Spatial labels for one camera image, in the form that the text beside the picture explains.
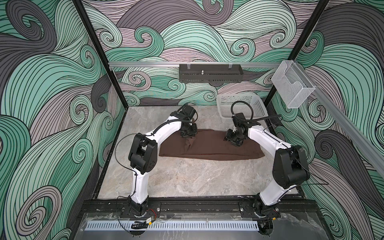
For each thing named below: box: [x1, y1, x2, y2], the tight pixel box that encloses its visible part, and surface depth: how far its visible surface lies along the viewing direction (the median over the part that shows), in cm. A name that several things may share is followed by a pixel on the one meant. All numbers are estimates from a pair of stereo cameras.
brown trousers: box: [159, 129, 266, 161], surface depth 93 cm
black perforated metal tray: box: [179, 64, 244, 83], surface depth 97 cm
